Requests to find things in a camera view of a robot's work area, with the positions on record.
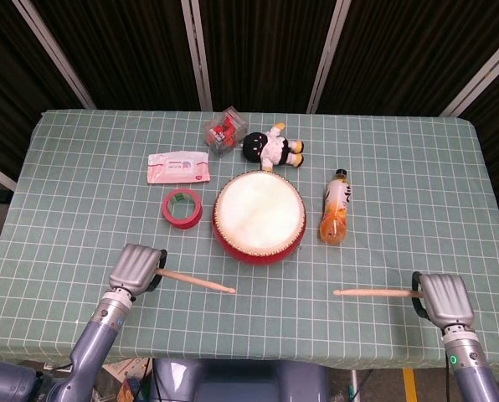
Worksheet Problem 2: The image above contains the orange blue carton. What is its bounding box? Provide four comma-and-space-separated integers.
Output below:
121, 376, 140, 402

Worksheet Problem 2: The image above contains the small red drum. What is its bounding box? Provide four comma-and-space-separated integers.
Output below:
211, 170, 307, 267

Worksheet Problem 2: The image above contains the orange drink bottle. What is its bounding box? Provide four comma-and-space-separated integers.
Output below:
319, 168, 352, 245

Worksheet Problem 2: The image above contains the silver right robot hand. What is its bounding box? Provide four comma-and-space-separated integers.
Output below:
411, 271, 476, 329

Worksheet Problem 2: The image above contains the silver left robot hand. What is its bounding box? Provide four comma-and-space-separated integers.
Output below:
108, 243, 168, 298

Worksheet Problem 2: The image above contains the pink wet wipes pack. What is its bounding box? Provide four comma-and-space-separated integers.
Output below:
147, 149, 212, 185

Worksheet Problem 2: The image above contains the wooden drumstick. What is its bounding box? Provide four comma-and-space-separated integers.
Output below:
155, 269, 237, 294
332, 287, 424, 299

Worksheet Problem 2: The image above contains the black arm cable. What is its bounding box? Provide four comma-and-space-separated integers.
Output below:
442, 343, 452, 402

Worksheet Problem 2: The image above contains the red tape roll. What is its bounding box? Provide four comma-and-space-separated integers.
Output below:
162, 188, 203, 230

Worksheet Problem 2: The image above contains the green checked tablecloth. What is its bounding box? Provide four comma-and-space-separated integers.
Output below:
0, 108, 499, 383

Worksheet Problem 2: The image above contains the clear box with red pieces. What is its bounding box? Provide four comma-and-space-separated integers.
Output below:
203, 106, 247, 157

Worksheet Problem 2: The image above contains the black-headed plush doll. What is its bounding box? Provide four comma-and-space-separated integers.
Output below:
241, 121, 306, 171

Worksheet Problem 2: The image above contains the white printed paper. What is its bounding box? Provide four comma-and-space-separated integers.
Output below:
102, 358, 150, 384

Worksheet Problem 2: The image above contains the blue-grey robot torso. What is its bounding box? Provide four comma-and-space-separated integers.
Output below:
151, 358, 330, 402

